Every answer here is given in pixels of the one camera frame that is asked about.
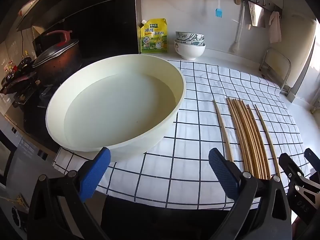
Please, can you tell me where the bunch of wooden chopsticks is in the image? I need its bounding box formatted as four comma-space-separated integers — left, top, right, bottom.
212, 97, 282, 180

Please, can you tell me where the dark cooking pot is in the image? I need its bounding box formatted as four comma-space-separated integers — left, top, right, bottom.
35, 39, 83, 85

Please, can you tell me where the cluster of sauce bottles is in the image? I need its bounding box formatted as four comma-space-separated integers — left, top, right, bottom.
2, 51, 19, 80

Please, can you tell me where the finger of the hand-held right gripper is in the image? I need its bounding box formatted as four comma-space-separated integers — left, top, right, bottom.
304, 148, 320, 174
279, 152, 307, 198

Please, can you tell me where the blue silicone brush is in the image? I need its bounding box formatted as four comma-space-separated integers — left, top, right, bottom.
215, 0, 224, 18

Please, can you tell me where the yellow seasoning pouch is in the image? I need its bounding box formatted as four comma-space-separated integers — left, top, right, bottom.
139, 18, 168, 54

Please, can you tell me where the black gas stove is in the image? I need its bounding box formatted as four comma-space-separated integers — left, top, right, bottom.
5, 60, 83, 153

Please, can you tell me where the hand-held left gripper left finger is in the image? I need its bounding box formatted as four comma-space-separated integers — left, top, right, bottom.
27, 147, 111, 240

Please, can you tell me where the white round basin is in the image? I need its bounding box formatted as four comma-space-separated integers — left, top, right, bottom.
45, 54, 187, 162

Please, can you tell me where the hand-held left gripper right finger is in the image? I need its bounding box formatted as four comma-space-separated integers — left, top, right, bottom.
208, 148, 292, 240

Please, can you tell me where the white checked cloth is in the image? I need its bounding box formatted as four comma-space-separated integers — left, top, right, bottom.
51, 60, 300, 210

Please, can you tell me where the white appliance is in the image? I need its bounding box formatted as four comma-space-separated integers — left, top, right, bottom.
282, 17, 318, 103

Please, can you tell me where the blue patterned bowl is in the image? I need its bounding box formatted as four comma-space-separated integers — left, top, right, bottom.
175, 31, 205, 41
174, 38, 205, 46

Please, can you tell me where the black range hood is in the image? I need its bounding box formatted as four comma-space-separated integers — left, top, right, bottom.
15, 0, 135, 30

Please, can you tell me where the beige hanging cloth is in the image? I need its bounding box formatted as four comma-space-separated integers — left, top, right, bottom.
269, 11, 282, 44

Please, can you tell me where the white long-handled brush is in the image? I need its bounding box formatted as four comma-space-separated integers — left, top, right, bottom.
229, 4, 245, 54

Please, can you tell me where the metal cleaver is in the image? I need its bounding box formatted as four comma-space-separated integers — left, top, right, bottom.
248, 0, 266, 27

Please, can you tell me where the metal wire rack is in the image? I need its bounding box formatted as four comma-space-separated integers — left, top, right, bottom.
259, 48, 292, 96

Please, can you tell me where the white printed bowl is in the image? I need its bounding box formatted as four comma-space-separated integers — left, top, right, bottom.
174, 41, 206, 61

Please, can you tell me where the black frying pan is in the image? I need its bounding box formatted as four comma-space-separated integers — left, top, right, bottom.
0, 57, 38, 98

